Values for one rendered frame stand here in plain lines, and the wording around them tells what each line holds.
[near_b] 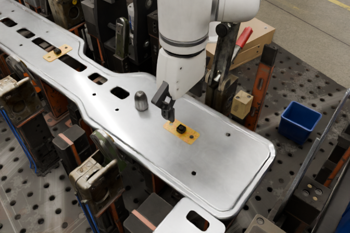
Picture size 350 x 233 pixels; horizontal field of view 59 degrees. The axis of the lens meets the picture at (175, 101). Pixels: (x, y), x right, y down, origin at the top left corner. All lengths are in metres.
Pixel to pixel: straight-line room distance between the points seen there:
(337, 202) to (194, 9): 0.43
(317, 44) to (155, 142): 2.39
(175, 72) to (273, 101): 0.77
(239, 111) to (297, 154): 0.44
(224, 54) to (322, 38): 2.37
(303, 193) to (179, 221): 0.22
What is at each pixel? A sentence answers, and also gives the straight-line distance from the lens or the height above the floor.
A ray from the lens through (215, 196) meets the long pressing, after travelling 0.64.
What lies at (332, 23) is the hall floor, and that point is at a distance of 3.30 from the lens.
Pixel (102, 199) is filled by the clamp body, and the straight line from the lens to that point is 0.69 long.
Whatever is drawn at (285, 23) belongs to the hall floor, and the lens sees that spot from 3.14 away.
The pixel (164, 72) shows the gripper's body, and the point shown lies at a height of 1.21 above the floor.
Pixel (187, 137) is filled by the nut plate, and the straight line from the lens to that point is 0.71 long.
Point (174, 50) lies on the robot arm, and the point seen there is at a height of 1.26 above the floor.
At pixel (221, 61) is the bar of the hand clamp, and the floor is 1.11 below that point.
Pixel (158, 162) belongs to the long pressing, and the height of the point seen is 1.00.
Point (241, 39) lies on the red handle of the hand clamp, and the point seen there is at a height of 1.13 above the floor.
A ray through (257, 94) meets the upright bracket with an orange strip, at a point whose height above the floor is 1.07.
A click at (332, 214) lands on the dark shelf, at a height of 1.03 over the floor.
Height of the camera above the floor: 1.56
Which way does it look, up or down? 46 degrees down
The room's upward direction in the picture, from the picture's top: straight up
